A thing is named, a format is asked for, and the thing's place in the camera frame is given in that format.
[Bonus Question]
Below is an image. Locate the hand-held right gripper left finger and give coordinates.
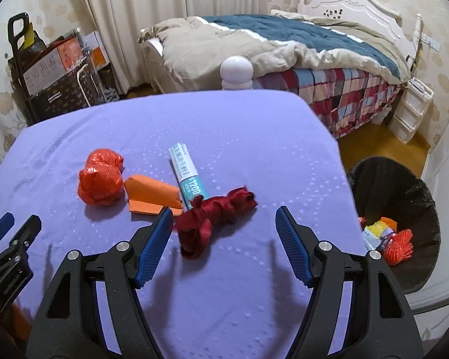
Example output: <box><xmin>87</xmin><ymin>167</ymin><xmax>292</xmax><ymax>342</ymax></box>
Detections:
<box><xmin>25</xmin><ymin>206</ymin><xmax>175</xmax><ymax>359</ymax></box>

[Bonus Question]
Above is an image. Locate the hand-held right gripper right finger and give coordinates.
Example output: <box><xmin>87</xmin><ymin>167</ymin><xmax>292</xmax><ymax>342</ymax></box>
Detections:
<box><xmin>275</xmin><ymin>206</ymin><xmax>424</xmax><ymax>359</ymax></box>

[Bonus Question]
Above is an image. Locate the dark red cloth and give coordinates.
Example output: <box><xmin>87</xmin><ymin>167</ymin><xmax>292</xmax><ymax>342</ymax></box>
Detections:
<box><xmin>173</xmin><ymin>186</ymin><xmax>257</xmax><ymax>259</ymax></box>

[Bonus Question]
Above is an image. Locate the orange paper carton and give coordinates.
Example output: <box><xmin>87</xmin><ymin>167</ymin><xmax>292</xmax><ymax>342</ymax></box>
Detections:
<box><xmin>123</xmin><ymin>174</ymin><xmax>183</xmax><ymax>216</ymax></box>

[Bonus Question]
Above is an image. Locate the pale blue printed pouch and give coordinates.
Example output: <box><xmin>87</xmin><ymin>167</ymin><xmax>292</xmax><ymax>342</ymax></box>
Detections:
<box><xmin>361</xmin><ymin>229</ymin><xmax>383</xmax><ymax>251</ymax></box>

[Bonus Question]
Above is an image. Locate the teal white paper tube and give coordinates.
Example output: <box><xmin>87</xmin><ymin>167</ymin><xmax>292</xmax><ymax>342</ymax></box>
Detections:
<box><xmin>168</xmin><ymin>143</ymin><xmax>210</xmax><ymax>212</ymax></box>

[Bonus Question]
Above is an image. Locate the red plastic bag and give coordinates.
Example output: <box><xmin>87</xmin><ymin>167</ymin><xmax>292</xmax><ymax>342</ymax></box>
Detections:
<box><xmin>78</xmin><ymin>149</ymin><xmax>125</xmax><ymax>206</ymax></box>

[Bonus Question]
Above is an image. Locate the red foam fruit net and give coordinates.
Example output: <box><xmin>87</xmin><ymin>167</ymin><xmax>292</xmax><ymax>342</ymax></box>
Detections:
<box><xmin>382</xmin><ymin>230</ymin><xmax>414</xmax><ymax>266</ymax></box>

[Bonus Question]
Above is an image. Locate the black trash bin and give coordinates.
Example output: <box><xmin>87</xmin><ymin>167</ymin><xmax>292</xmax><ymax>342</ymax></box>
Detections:
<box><xmin>346</xmin><ymin>157</ymin><xmax>441</xmax><ymax>294</ymax></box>

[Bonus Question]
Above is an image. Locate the yellow foam net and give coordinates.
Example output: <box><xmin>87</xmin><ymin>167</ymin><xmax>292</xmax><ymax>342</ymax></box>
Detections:
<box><xmin>365</xmin><ymin>221</ymin><xmax>388</xmax><ymax>238</ymax></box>

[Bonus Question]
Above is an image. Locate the brown patterned bag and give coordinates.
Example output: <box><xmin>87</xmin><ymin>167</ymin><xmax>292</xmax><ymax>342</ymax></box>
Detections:
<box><xmin>26</xmin><ymin>58</ymin><xmax>98</xmax><ymax>120</ymax></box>

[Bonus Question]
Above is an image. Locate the plaid bed sheet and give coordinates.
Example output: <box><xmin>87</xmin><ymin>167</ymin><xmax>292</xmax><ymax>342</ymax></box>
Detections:
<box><xmin>252</xmin><ymin>65</ymin><xmax>403</xmax><ymax>138</ymax></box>

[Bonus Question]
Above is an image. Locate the white orange cardboard box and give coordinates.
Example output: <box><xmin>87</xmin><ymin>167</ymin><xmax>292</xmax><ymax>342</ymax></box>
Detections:
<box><xmin>22</xmin><ymin>37</ymin><xmax>84</xmax><ymax>98</ymax></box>
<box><xmin>84</xmin><ymin>31</ymin><xmax>111</xmax><ymax>70</ymax></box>

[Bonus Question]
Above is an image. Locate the white plastic drawer unit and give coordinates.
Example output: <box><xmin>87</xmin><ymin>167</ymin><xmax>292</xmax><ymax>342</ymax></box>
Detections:
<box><xmin>388</xmin><ymin>77</ymin><xmax>434</xmax><ymax>143</ymax></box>

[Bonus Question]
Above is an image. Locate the white ball finial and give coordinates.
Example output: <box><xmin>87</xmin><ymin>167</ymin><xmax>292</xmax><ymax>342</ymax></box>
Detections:
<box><xmin>220</xmin><ymin>55</ymin><xmax>254</xmax><ymax>91</ymax></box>

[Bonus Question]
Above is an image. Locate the beige teal duvet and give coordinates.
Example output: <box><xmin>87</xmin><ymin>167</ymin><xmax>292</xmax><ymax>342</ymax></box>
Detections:
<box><xmin>139</xmin><ymin>14</ymin><xmax>410</xmax><ymax>86</ymax></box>

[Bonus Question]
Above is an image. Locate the black hand trolley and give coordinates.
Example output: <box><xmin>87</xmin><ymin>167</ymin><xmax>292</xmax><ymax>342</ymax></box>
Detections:
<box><xmin>7</xmin><ymin>12</ymin><xmax>36</xmax><ymax>126</ymax></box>

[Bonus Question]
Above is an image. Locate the beige pillow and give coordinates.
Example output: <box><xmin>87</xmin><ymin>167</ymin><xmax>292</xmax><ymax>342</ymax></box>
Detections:
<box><xmin>271</xmin><ymin>8</ymin><xmax>304</xmax><ymax>19</ymax></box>

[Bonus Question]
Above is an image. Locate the cream curtain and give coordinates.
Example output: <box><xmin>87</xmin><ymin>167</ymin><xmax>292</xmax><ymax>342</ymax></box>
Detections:
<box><xmin>71</xmin><ymin>0</ymin><xmax>267</xmax><ymax>96</ymax></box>

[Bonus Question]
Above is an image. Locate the bed with beige duvet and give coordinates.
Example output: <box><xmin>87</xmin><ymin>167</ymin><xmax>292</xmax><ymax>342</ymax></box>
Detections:
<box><xmin>139</xmin><ymin>0</ymin><xmax>424</xmax><ymax>126</ymax></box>

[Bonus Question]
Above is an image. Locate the white wall outlet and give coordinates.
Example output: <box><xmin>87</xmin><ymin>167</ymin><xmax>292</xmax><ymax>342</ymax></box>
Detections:
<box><xmin>421</xmin><ymin>34</ymin><xmax>442</xmax><ymax>52</ymax></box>

